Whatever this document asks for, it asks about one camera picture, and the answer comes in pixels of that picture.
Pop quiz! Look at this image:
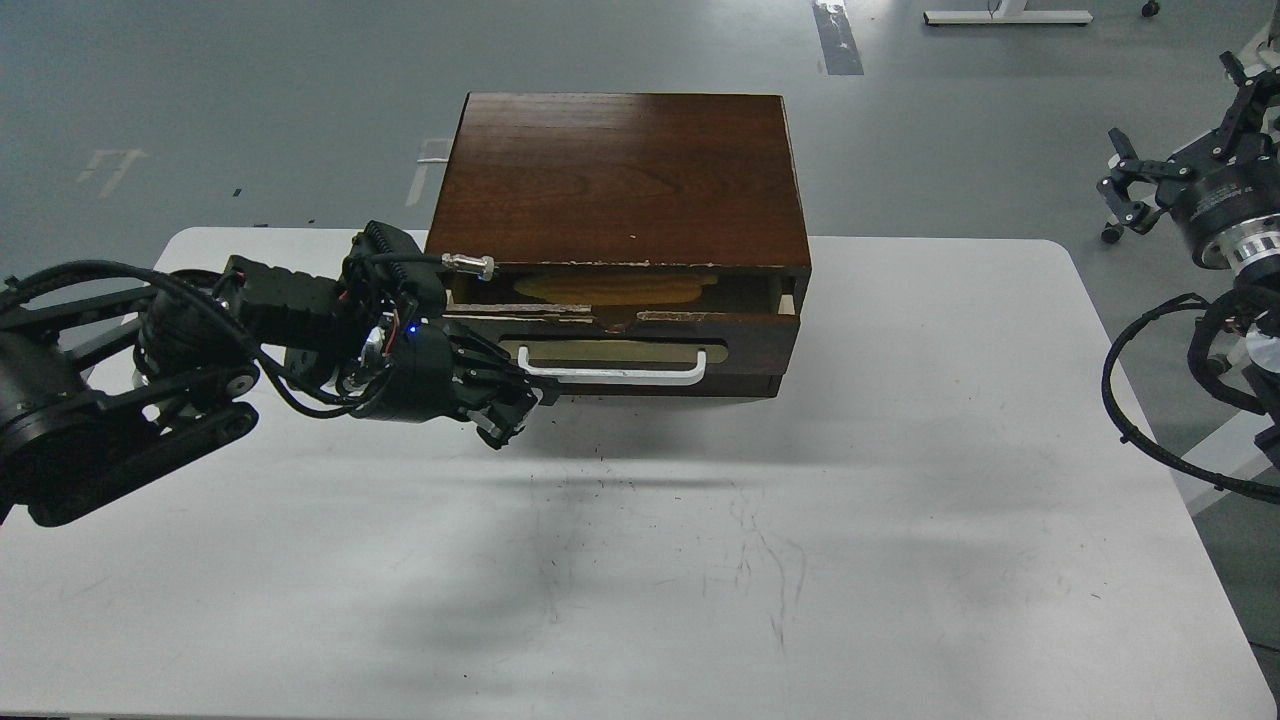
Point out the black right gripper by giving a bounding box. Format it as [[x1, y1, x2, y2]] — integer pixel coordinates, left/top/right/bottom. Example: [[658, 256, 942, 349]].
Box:
[[1097, 53, 1279, 272]]

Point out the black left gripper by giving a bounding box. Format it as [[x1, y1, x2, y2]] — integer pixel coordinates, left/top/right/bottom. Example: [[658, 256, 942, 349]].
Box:
[[334, 320, 562, 450]]

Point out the wooden drawer with white handle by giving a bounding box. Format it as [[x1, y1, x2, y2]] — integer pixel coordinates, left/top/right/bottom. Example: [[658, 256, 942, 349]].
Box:
[[444, 266, 810, 398]]

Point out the yellow corn cob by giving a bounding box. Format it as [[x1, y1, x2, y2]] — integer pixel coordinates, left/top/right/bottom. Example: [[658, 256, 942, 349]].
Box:
[[513, 272, 719, 307]]

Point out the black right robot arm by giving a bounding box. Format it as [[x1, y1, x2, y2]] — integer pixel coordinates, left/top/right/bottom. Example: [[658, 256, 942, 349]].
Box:
[[1096, 53, 1279, 505]]

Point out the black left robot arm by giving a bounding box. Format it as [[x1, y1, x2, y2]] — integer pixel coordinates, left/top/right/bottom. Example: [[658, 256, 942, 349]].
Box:
[[3, 251, 559, 527]]

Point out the white desk leg base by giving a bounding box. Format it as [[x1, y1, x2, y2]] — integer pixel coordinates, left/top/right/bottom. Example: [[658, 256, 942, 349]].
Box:
[[922, 1, 1094, 27]]

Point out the dark wooden cabinet box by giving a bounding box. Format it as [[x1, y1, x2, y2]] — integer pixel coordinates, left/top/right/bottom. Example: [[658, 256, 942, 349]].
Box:
[[428, 92, 812, 305]]

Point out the grey floor tape strip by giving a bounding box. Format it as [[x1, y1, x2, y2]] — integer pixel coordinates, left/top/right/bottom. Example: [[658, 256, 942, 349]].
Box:
[[810, 1, 865, 77]]

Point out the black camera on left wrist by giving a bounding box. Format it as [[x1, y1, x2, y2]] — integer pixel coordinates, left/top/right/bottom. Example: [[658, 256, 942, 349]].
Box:
[[339, 222, 497, 319]]

